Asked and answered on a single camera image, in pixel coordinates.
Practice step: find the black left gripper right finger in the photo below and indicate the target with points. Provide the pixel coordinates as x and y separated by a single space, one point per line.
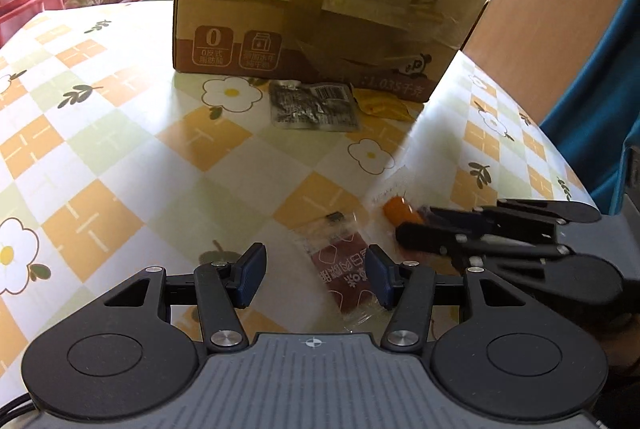
406 290

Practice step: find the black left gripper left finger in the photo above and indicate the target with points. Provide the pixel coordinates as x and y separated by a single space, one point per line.
220 291

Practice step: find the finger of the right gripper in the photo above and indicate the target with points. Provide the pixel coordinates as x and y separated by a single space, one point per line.
456 245
530 213

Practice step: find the small orange snack packet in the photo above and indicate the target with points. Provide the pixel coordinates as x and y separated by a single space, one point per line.
398 211

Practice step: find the clear red snack packet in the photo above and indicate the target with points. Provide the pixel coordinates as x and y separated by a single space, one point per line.
337 251

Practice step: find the blue curtain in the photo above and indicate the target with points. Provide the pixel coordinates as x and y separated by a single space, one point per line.
596 122

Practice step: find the checkered floral tablecloth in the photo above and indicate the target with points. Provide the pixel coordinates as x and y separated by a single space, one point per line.
112 161

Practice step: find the yellow snack packet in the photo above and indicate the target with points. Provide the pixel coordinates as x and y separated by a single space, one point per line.
386 106

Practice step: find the silver black snack packet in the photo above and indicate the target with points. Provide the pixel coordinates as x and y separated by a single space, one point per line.
325 106

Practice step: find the wooden board panel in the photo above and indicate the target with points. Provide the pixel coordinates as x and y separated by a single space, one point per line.
534 49

